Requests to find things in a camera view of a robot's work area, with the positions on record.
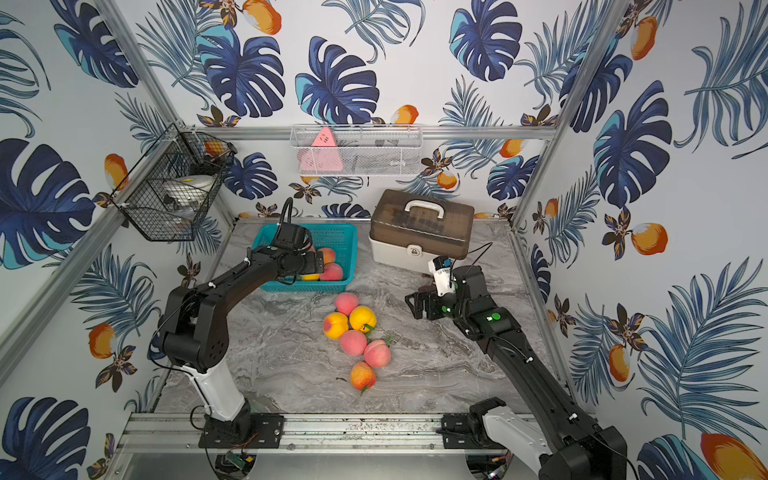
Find white bowl in wire basket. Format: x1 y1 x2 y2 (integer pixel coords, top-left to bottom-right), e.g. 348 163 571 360
162 175 214 210

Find brown white storage box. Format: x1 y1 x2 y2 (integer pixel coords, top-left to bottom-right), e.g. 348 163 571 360
369 189 475 274

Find black wire wall basket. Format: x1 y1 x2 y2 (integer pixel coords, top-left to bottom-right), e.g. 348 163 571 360
108 124 237 242

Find teal plastic basket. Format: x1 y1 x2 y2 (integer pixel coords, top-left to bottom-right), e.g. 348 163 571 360
261 223 358 293

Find pink peach top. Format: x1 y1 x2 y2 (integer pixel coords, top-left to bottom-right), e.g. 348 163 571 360
334 292 359 316

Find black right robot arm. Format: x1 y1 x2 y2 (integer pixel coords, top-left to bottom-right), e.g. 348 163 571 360
405 257 627 479

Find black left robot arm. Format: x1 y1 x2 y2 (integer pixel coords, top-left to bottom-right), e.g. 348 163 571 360
156 221 324 448

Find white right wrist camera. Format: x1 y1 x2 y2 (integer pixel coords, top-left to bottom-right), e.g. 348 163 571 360
428 256 454 297

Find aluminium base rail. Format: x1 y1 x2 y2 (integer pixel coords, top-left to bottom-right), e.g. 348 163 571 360
117 413 512 455

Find clear wall shelf tray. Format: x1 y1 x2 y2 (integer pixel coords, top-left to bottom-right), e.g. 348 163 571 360
290 124 424 177

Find yellow peach centre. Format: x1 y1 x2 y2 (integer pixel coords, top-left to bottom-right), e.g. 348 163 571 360
349 305 377 334

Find pink triangle object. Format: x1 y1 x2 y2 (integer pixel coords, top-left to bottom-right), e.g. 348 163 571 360
298 127 344 175

